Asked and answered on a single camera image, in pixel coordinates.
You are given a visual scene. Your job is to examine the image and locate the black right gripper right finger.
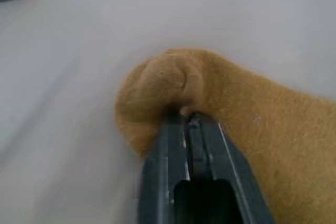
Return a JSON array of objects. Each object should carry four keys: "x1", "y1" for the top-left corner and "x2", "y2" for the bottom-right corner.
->
[{"x1": 186, "y1": 112, "x2": 276, "y2": 224}]

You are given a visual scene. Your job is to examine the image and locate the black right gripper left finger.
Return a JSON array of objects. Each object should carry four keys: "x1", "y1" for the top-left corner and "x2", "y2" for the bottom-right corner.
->
[{"x1": 138, "y1": 114, "x2": 194, "y2": 224}]

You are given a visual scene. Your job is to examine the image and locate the tan fuzzy sock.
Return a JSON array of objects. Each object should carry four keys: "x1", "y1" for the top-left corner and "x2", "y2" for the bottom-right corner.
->
[{"x1": 114, "y1": 48, "x2": 336, "y2": 224}]

